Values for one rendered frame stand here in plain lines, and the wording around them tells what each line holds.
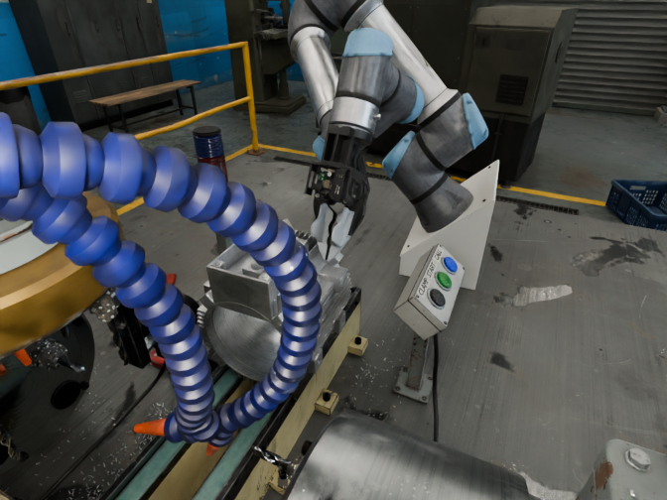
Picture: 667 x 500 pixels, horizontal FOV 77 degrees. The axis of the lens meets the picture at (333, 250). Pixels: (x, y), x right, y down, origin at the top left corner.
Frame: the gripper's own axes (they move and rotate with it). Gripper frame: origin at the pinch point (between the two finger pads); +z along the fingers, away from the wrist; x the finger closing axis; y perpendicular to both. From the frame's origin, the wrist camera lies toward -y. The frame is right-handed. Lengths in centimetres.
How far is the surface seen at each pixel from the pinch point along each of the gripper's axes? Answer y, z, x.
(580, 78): -595, -266, 79
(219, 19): -523, -296, -490
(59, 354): 28.0, 19.0, -23.1
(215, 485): 20.0, 31.8, -1.1
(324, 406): -5.4, 28.3, 3.1
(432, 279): -2.5, 0.4, 17.3
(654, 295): -65, -4, 65
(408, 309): 2.6, 5.2, 15.4
